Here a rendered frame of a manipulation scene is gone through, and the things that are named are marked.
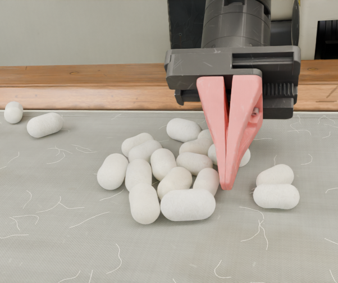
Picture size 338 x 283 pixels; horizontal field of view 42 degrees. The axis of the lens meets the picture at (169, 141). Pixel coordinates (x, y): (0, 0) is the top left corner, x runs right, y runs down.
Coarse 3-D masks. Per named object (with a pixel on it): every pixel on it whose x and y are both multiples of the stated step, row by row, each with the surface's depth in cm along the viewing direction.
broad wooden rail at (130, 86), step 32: (128, 64) 60; (160, 64) 59; (320, 64) 53; (0, 96) 56; (32, 96) 55; (64, 96) 54; (96, 96) 53; (128, 96) 52; (160, 96) 51; (320, 96) 47
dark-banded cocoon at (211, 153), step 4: (212, 144) 38; (212, 148) 37; (208, 152) 37; (212, 152) 37; (248, 152) 37; (208, 156) 37; (212, 156) 37; (216, 156) 37; (244, 156) 36; (248, 156) 36; (212, 160) 37; (216, 160) 37; (244, 160) 36; (248, 160) 37; (216, 164) 37; (240, 164) 36; (244, 164) 37
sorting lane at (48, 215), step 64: (0, 128) 50; (64, 128) 48; (128, 128) 47; (320, 128) 43; (0, 192) 37; (64, 192) 36; (128, 192) 35; (320, 192) 33; (0, 256) 29; (64, 256) 29; (128, 256) 28; (192, 256) 28; (256, 256) 27; (320, 256) 27
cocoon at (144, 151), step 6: (144, 144) 38; (150, 144) 39; (156, 144) 39; (132, 150) 38; (138, 150) 38; (144, 150) 38; (150, 150) 38; (132, 156) 38; (138, 156) 38; (144, 156) 38; (150, 156) 38
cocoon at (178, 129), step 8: (176, 120) 42; (184, 120) 42; (168, 128) 42; (176, 128) 42; (184, 128) 41; (192, 128) 41; (200, 128) 41; (176, 136) 42; (184, 136) 41; (192, 136) 41
